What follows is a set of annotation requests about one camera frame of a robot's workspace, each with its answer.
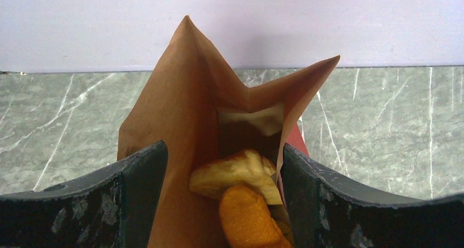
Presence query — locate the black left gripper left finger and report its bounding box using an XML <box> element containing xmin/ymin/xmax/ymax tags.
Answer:
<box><xmin>1</xmin><ymin>141</ymin><xmax>168</xmax><ymax>247</ymax></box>

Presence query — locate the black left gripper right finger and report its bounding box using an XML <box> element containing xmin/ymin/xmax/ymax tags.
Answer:
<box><xmin>281</xmin><ymin>145</ymin><xmax>463</xmax><ymax>247</ymax></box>

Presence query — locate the red brown paper bag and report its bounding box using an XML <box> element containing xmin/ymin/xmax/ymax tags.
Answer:
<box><xmin>117</xmin><ymin>16</ymin><xmax>340</xmax><ymax>247</ymax></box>

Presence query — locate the orange fake bread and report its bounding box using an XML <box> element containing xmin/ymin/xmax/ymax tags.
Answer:
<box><xmin>219</xmin><ymin>185</ymin><xmax>292</xmax><ymax>247</ymax></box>

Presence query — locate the yellow fake bread slice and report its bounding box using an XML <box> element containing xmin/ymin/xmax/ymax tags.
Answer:
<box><xmin>189</xmin><ymin>149</ymin><xmax>283</xmax><ymax>205</ymax></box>

